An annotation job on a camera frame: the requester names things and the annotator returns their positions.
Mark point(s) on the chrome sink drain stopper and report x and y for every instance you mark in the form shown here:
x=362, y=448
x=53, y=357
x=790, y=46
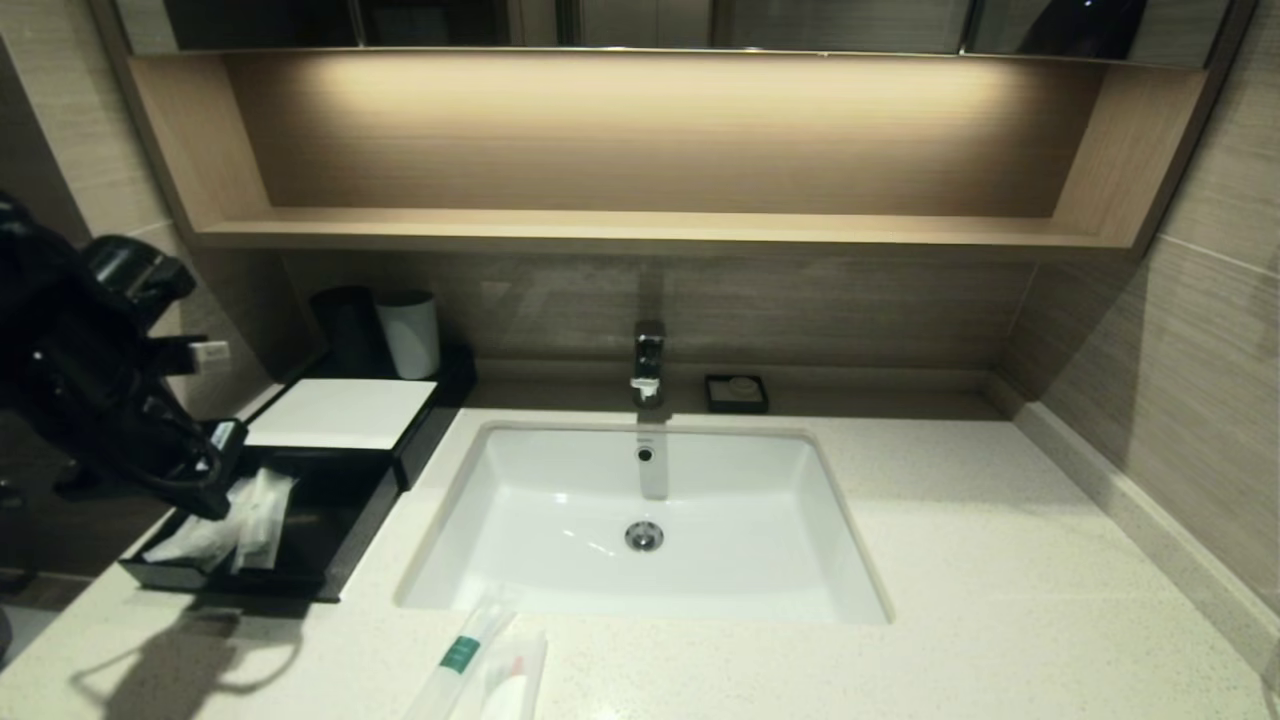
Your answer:
x=645, y=537

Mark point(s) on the black soap dish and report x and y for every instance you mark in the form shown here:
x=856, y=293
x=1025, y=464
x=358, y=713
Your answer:
x=715, y=395

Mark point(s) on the black cup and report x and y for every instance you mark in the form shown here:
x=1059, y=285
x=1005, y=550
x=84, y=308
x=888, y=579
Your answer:
x=345, y=335

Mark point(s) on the clear plastic packet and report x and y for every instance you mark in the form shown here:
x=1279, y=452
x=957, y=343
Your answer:
x=195, y=542

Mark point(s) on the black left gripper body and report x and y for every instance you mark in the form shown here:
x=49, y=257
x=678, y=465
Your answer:
x=195, y=470

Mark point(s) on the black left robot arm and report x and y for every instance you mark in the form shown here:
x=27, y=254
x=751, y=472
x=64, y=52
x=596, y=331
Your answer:
x=70, y=370

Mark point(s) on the toothbrush packet dark green band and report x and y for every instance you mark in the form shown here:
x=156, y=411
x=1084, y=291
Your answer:
x=460, y=655

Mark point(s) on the pale soap bar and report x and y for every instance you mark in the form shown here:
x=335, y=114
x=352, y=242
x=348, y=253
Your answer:
x=742, y=386

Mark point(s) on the white cup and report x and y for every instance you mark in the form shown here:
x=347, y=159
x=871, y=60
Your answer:
x=410, y=335

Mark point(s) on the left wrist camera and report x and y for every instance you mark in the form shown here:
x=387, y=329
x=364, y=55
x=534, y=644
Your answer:
x=210, y=355

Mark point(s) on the black drawer of box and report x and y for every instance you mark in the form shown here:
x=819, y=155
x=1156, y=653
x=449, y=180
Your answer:
x=320, y=540

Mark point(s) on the packet with cotton swabs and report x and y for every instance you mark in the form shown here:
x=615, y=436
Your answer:
x=515, y=685

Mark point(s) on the wooden wall shelf niche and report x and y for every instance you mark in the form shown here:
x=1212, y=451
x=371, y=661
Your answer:
x=650, y=140

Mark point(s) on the chrome faucet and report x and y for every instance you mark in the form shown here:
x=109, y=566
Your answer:
x=648, y=360

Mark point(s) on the mirror cabinet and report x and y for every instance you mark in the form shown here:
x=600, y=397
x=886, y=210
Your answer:
x=800, y=25

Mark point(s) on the white ceramic sink basin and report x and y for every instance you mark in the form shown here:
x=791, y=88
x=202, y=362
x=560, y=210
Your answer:
x=560, y=520

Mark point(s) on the long clear packet green print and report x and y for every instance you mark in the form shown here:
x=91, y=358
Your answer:
x=265, y=520

